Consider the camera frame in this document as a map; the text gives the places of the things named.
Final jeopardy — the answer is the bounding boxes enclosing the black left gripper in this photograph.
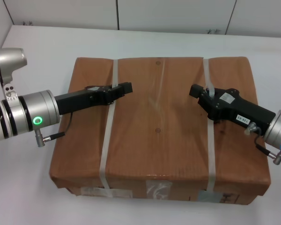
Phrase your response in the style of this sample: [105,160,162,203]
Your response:
[55,82,134,116]

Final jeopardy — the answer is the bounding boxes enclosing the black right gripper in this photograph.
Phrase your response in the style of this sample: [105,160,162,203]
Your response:
[189,83,277,130]

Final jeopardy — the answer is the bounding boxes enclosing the white packing strap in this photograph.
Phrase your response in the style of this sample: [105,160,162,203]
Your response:
[98,59,119,189]
[202,58,216,192]

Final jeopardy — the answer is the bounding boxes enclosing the brown cardboard box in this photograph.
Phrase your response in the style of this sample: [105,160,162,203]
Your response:
[48,55,272,206]

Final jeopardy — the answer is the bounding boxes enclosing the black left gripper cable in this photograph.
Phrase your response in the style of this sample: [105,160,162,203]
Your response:
[36,112,74,148]

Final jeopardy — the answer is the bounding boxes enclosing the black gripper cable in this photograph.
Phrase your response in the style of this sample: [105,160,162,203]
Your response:
[36,112,74,148]
[244,121,281,165]

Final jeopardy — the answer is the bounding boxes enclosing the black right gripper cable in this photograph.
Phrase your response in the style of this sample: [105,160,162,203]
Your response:
[244,121,281,165]

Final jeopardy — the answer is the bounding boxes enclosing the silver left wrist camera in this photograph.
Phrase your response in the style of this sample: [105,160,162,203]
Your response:
[0,48,29,102]

